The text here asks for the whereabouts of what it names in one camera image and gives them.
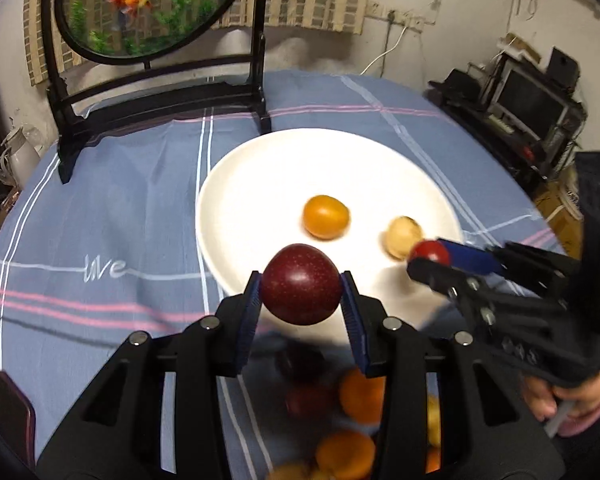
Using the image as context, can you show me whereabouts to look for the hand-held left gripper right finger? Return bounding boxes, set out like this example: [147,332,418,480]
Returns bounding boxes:
[338,270,567,480]

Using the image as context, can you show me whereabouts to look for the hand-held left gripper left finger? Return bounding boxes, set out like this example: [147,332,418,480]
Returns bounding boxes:
[37,270,264,480]

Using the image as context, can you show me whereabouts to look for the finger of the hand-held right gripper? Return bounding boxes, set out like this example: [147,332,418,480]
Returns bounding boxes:
[407,257,567,335]
[438,238,582,295]

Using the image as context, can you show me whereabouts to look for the small red cherry tomato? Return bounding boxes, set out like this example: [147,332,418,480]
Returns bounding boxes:
[410,240,452,267]

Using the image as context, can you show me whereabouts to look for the dark purple plum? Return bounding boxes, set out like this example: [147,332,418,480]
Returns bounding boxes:
[275,342,327,383]

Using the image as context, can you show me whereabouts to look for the red plum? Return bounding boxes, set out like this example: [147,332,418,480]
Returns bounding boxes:
[259,244,342,326]
[285,384,341,420]

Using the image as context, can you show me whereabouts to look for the white oval plate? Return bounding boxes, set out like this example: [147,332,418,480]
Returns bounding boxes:
[196,128,465,345]

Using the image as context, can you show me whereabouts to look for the person's right forearm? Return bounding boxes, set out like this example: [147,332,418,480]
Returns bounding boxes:
[557,390,600,438]

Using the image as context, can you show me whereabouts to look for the person's right hand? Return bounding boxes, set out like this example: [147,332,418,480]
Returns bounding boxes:
[522,374,600,422]

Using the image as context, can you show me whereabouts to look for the cardboard box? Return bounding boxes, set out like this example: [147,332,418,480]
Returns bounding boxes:
[534,180,587,258]

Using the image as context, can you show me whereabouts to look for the black television stand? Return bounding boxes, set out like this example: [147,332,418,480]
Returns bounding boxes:
[429,60,588,193]

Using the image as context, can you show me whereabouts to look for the blue plaid tablecloth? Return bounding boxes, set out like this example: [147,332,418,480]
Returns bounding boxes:
[0,72,570,480]

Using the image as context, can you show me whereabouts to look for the black television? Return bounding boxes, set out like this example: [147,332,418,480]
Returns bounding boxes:
[495,62,576,138]

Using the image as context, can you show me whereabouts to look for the black speaker box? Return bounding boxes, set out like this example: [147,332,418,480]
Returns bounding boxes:
[547,46,580,95]

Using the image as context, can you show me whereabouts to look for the dark red smartphone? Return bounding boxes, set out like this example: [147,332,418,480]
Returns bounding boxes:
[0,370,37,472]

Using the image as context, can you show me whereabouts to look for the white thermos jug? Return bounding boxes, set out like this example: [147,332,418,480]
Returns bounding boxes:
[0,124,47,187]

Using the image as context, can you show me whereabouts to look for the round goldfish screen black stand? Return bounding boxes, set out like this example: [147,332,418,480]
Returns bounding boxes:
[40,0,273,184]

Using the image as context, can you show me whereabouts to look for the white power cable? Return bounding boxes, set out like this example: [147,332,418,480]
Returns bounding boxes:
[362,24,410,79]

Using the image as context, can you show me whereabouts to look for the white wall power strip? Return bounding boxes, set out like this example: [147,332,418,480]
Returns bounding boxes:
[386,9,427,32]

